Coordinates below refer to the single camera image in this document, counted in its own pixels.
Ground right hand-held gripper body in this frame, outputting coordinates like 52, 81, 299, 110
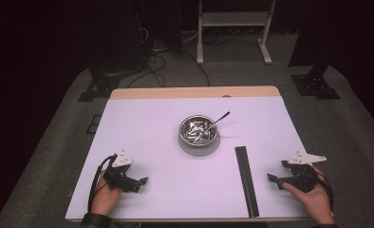
286, 151, 327, 193

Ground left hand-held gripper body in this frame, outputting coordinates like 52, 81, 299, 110
103, 149, 134, 192

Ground long black stick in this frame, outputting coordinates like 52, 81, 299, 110
234, 145, 260, 219

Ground steel bowl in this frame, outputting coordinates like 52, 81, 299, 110
178, 114, 218, 147

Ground person's right hand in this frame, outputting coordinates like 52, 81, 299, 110
283, 167, 335, 225

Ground person's left hand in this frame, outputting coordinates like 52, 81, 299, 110
90, 170, 122, 217

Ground black stand base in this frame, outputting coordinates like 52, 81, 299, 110
290, 63, 341, 101
77, 74, 122, 103

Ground metal spoon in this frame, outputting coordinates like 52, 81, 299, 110
193, 110, 231, 143

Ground wooden table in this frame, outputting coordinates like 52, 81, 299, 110
65, 85, 335, 223

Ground white metal stand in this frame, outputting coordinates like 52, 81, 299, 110
196, 0, 277, 66

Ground right hand-held gripper black cable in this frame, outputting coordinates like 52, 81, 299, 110
314, 170, 335, 211

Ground hand-held gripper black cable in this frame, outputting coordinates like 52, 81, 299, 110
87, 154, 118, 213
314, 170, 335, 211

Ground left hand-held gripper black cable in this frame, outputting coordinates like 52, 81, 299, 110
87, 154, 118, 213

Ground black floor cable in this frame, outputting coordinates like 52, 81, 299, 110
178, 47, 212, 87
126, 51, 168, 89

